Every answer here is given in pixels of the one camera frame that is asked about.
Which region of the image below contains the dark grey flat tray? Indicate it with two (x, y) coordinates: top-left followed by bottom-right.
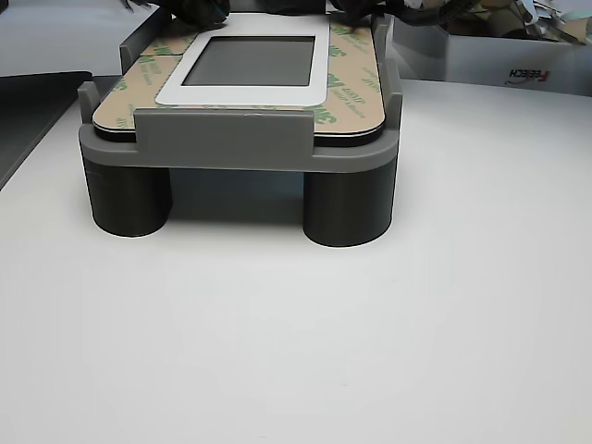
(0, 70), (96, 191)

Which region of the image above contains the grey printed fixture stand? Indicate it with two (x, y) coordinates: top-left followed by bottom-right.
(77, 5), (404, 249)

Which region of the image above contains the white framed display panel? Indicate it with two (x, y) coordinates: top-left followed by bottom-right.
(91, 20), (387, 148)

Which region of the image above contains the white Feetech cardboard box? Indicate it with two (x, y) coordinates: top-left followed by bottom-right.
(390, 18), (592, 99)

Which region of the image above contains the tan 3M protective film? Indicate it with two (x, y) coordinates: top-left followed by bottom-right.
(92, 16), (386, 138)

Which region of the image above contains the black braided cable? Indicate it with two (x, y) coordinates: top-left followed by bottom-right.
(392, 0), (471, 28)

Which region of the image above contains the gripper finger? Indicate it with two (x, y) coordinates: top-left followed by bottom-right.
(327, 0), (388, 33)
(156, 0), (232, 25)

